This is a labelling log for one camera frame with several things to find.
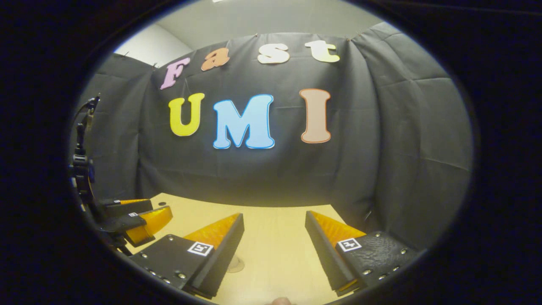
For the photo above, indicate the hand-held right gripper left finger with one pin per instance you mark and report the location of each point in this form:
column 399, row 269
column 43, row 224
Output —
column 224, row 254

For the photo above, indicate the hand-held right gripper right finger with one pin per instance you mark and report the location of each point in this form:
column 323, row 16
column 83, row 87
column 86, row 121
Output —
column 322, row 254

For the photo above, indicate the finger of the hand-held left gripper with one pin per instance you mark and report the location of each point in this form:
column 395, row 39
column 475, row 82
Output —
column 123, row 222
column 123, row 207

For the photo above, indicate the wooden desktop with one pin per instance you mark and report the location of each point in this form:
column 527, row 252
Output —
column 275, row 237

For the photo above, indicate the round wooden coaster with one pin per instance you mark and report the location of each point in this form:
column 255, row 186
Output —
column 237, row 264

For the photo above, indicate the black backdrop cloth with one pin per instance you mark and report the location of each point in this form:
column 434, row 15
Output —
column 360, row 148

